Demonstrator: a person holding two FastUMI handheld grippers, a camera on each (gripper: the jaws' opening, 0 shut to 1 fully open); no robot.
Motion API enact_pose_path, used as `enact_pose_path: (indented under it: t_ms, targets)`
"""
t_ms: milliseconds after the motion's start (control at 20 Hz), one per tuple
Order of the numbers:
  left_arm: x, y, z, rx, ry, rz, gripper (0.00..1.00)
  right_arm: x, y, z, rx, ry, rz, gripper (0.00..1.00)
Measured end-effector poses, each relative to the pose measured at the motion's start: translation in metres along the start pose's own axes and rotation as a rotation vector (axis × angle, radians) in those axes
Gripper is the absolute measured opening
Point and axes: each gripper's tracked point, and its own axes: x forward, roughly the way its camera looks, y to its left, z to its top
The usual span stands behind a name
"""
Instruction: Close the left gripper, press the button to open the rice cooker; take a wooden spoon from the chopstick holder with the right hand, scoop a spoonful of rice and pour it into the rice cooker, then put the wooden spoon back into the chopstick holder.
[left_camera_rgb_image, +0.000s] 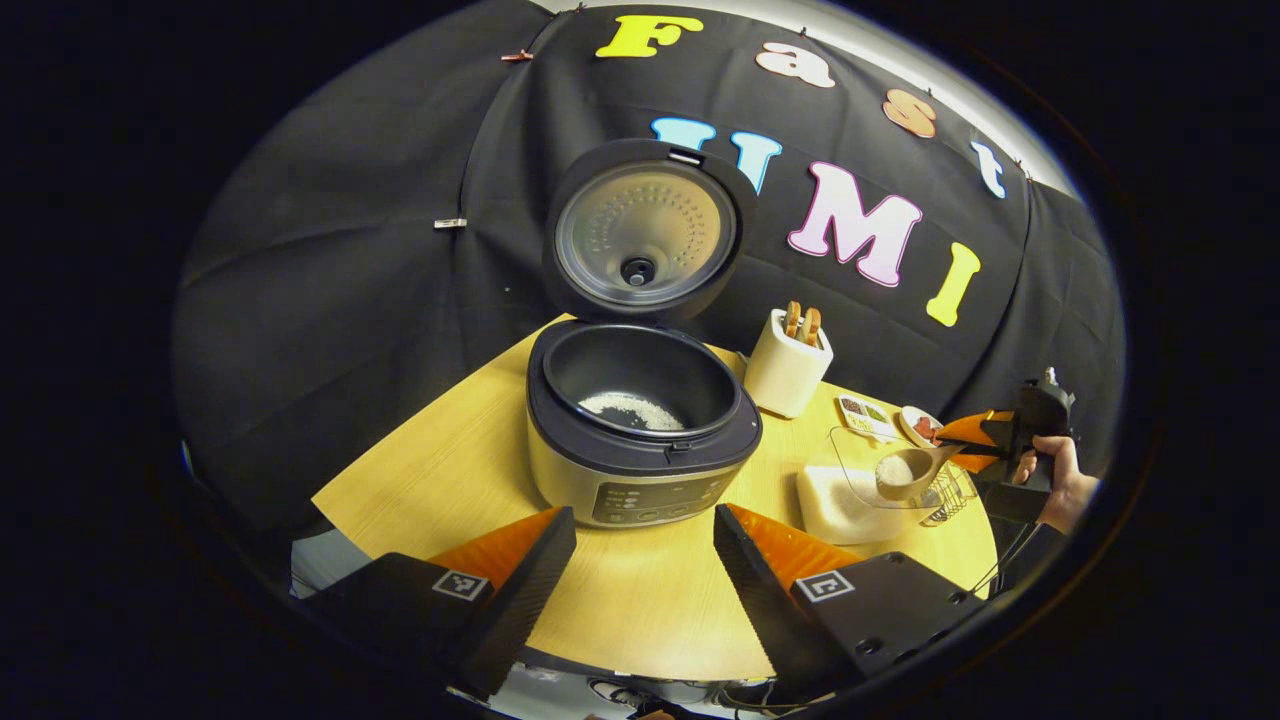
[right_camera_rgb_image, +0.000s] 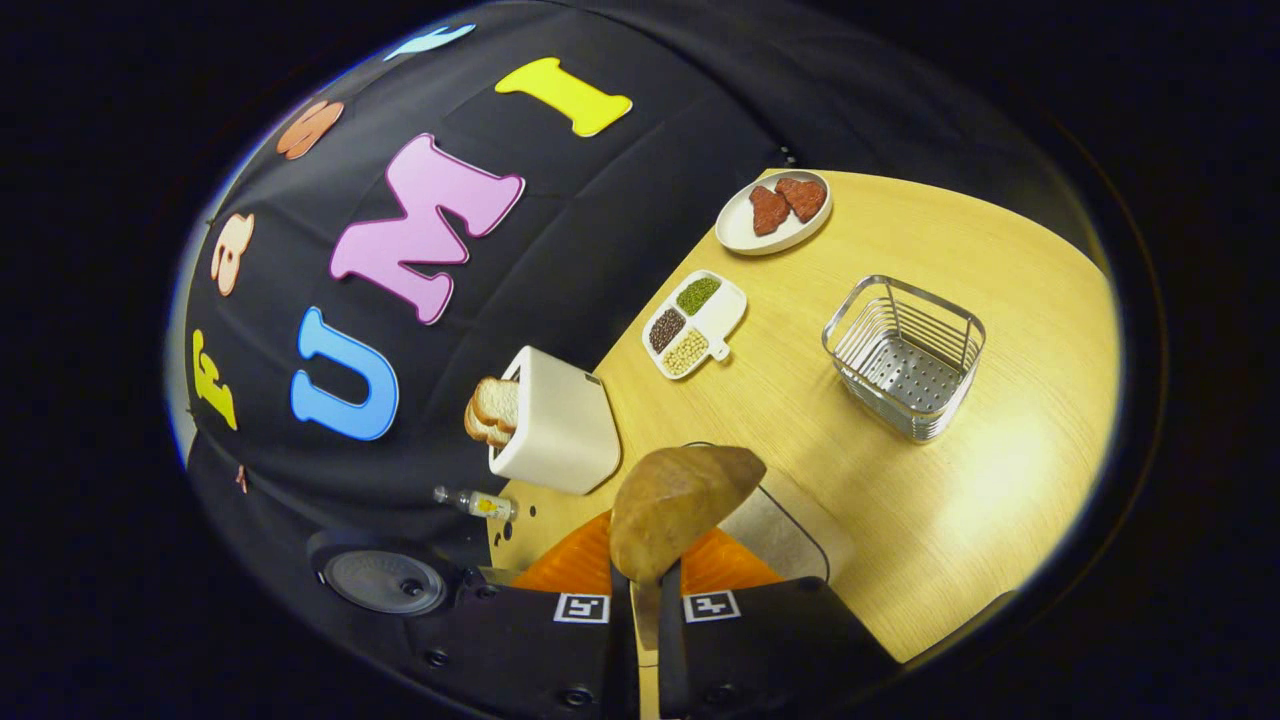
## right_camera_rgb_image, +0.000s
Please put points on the white toaster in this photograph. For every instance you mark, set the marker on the white toaster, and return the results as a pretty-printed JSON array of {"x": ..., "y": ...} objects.
[{"x": 560, "y": 430}]

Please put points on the green beans portion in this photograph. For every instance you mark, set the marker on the green beans portion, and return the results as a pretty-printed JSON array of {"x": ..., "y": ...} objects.
[{"x": 698, "y": 296}]

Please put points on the red meat piece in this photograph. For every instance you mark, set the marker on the red meat piece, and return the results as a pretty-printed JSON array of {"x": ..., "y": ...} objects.
[
  {"x": 805, "y": 198},
  {"x": 768, "y": 212}
]

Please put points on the white divided dish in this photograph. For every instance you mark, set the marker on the white divided dish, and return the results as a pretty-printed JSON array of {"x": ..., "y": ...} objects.
[{"x": 728, "y": 310}]

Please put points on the small clear yellow-label bottle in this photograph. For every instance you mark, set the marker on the small clear yellow-label bottle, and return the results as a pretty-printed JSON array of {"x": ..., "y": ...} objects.
[{"x": 480, "y": 503}]

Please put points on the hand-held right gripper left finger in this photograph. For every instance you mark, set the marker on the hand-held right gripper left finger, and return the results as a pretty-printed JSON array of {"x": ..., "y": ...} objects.
[{"x": 500, "y": 650}]

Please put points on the dark blue silver rice cooker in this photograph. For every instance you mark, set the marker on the dark blue silver rice cooker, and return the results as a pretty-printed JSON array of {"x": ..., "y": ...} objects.
[{"x": 385, "y": 580}]

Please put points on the white round plate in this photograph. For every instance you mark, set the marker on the white round plate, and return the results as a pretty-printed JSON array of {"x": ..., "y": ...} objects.
[{"x": 735, "y": 230}]

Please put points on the toast bread slice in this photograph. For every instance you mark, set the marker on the toast bread slice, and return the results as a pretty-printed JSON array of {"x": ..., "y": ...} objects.
[
  {"x": 498, "y": 402},
  {"x": 482, "y": 430}
]

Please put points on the brown beans portion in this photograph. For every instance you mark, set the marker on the brown beans portion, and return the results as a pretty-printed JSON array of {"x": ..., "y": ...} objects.
[{"x": 667, "y": 330}]

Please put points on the wooden spoon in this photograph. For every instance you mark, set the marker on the wooden spoon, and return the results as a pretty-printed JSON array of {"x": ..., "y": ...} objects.
[{"x": 680, "y": 500}]

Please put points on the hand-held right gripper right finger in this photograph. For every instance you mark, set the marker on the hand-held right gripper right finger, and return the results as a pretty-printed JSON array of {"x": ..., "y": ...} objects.
[{"x": 780, "y": 650}]

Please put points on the clear plastic container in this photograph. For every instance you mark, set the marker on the clear plastic container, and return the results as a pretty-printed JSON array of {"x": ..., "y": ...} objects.
[{"x": 825, "y": 530}]

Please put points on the pale beans portion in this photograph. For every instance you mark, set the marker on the pale beans portion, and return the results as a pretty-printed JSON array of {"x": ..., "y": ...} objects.
[{"x": 686, "y": 353}]

